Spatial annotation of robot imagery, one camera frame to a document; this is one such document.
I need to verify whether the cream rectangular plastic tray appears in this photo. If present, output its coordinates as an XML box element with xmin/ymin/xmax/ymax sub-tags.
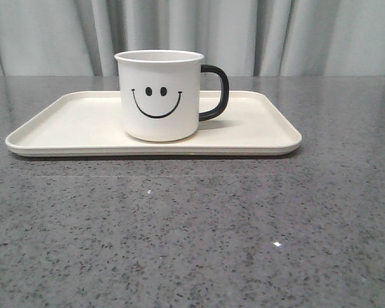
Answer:
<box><xmin>5</xmin><ymin>90</ymin><xmax>302</xmax><ymax>157</ymax></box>

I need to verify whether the grey pleated curtain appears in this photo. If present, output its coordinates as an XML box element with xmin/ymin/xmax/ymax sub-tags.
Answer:
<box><xmin>0</xmin><ymin>1</ymin><xmax>385</xmax><ymax>76</ymax></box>

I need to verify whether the white smiley mug black handle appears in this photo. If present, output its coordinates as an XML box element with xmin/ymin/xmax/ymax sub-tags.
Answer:
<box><xmin>115</xmin><ymin>50</ymin><xmax>230</xmax><ymax>142</ymax></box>

